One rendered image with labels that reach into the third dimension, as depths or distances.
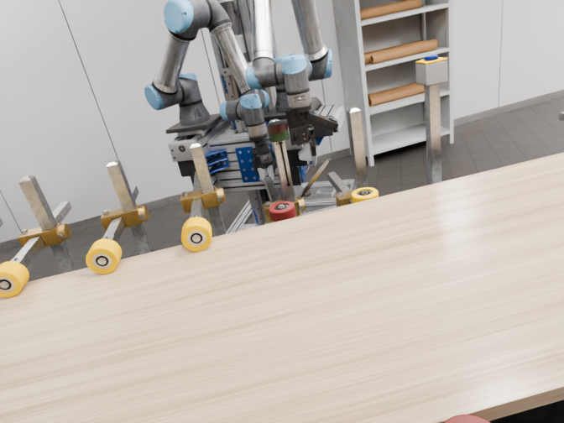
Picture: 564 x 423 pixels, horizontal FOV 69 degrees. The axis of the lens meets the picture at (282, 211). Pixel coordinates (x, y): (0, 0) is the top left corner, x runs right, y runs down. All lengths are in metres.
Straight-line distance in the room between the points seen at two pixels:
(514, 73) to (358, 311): 4.70
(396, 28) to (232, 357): 3.94
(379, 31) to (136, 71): 2.25
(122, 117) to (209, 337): 3.22
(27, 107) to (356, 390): 3.66
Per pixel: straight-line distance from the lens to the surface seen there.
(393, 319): 0.79
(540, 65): 5.57
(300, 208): 1.36
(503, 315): 0.82
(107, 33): 3.86
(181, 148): 1.97
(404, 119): 4.59
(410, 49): 4.04
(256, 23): 1.55
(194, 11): 1.71
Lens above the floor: 1.42
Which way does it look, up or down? 25 degrees down
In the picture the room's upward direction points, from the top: 12 degrees counter-clockwise
